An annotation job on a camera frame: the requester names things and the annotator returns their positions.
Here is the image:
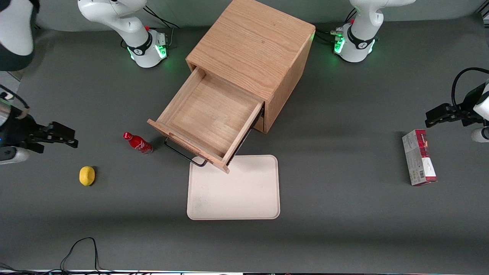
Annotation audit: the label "black looped cable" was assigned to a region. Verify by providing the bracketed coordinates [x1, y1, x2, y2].
[60, 237, 111, 273]

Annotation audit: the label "black arm base cables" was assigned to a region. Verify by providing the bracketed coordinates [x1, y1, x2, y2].
[145, 5, 181, 50]
[315, 8, 356, 45]

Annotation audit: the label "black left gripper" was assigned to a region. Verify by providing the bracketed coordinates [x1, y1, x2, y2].
[425, 85, 487, 128]

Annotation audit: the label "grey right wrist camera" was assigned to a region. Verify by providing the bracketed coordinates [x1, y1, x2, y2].
[0, 147, 30, 165]

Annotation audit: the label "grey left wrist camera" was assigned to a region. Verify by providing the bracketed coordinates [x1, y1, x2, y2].
[471, 128, 489, 143]

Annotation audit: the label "red cola bottle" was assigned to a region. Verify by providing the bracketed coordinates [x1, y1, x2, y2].
[123, 132, 154, 155]

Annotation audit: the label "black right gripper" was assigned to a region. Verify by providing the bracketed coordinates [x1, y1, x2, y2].
[0, 111, 79, 154]

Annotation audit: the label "yellow lemon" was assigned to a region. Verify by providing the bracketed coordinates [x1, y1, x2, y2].
[79, 166, 96, 186]

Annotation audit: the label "black left arm base cables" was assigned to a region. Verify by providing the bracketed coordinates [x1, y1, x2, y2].
[315, 8, 356, 45]

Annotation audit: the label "black right arm base cables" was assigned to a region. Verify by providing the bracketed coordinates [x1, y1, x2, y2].
[145, 5, 181, 50]

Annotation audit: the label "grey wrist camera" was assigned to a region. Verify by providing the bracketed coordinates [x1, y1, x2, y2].
[0, 147, 30, 165]
[471, 128, 489, 143]

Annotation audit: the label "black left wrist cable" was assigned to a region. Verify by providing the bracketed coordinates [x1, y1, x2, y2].
[452, 68, 489, 108]

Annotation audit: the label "beige plastic tray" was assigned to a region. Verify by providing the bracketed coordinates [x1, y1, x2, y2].
[187, 155, 280, 220]

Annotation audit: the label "grey and red carton box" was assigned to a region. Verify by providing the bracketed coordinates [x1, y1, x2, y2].
[402, 129, 437, 186]

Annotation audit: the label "wooden drawer cabinet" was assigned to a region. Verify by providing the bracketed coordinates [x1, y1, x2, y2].
[186, 0, 316, 134]

